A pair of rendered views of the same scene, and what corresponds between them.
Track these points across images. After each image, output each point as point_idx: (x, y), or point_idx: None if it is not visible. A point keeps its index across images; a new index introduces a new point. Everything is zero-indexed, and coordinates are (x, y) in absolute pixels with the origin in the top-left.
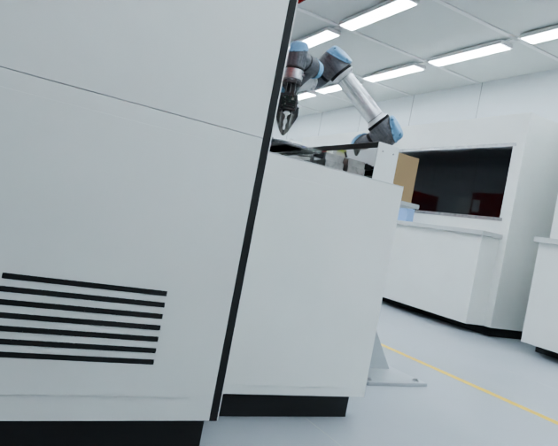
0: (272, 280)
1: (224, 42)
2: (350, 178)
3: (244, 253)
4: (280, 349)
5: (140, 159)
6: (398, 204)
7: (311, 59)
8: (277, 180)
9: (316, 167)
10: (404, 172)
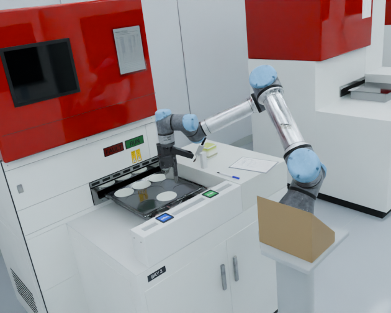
0: (98, 302)
1: (1, 192)
2: (107, 256)
3: (40, 291)
4: None
5: (9, 239)
6: (137, 288)
7: (169, 123)
8: (81, 247)
9: (92, 244)
10: (293, 225)
